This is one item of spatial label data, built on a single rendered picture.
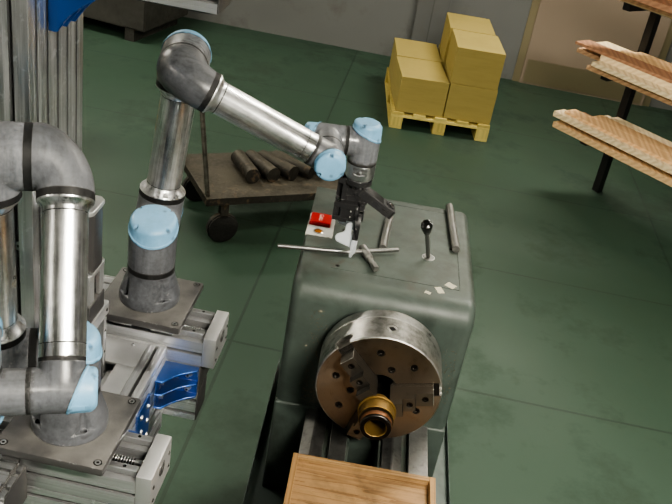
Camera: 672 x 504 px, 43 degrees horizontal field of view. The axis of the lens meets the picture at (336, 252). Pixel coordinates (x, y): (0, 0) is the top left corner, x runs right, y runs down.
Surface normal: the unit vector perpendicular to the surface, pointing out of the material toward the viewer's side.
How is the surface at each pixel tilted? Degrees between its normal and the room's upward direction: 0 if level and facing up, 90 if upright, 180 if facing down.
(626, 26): 90
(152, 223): 7
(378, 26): 90
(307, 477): 0
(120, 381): 0
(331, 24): 90
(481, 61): 90
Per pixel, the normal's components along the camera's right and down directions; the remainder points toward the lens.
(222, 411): 0.15, -0.86
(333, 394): -0.09, 0.48
